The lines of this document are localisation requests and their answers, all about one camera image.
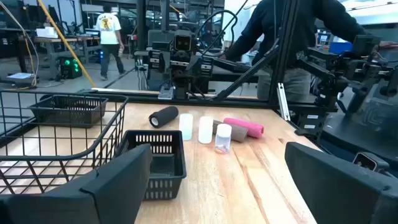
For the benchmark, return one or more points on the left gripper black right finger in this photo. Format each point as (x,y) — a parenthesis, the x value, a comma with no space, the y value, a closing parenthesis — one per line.
(335,189)

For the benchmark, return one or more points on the clear white-capped pill bottle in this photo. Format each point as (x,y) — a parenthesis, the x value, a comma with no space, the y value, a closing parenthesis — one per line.
(223,138)

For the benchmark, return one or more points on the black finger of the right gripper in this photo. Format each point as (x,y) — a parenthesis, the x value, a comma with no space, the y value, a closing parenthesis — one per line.
(164,62)
(195,66)

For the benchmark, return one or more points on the white power strip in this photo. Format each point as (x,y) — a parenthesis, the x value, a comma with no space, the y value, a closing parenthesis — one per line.
(166,93)

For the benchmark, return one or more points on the white translucent plastic bottle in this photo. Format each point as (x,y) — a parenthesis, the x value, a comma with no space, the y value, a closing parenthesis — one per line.
(186,126)
(205,130)

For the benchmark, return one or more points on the black bandage roll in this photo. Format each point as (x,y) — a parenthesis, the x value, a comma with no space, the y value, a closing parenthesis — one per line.
(166,115)

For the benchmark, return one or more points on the green-lit computer case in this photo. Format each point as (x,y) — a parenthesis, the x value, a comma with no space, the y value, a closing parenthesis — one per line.
(71,67)

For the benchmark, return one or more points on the blue storage bin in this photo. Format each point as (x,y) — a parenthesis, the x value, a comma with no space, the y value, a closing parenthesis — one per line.
(340,48)

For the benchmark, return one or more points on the brown bandage roll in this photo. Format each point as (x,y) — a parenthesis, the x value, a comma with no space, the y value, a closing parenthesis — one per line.
(239,133)

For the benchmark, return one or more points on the black background table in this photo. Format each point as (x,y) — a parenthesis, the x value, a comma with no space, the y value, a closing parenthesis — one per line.
(236,67)

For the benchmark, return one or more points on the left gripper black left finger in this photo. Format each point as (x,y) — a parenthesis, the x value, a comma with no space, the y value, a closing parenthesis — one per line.
(102,193)

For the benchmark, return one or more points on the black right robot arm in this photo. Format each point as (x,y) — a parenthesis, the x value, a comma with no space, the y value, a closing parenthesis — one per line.
(182,85)

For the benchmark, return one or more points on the person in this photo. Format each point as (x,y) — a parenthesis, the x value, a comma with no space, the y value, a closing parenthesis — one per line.
(108,31)
(264,21)

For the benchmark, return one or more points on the white box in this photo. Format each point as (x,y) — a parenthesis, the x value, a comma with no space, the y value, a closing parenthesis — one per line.
(46,32)

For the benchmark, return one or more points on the person's hand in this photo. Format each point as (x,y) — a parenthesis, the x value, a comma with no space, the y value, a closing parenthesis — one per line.
(388,45)

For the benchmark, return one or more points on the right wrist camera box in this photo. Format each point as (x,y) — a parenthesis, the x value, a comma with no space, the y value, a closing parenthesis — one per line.
(182,43)

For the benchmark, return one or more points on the flat white package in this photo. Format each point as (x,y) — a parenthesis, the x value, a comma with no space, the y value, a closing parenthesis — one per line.
(20,76)

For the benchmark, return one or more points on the pink bandage roll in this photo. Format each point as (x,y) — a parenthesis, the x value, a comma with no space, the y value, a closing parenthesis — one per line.
(245,127)

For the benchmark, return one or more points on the black slotted plastic bin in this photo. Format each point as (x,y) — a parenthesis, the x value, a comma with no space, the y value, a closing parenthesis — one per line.
(166,166)
(68,113)

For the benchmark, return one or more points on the silver metal bracket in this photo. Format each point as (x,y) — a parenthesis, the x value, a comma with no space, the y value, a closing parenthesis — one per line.
(283,102)

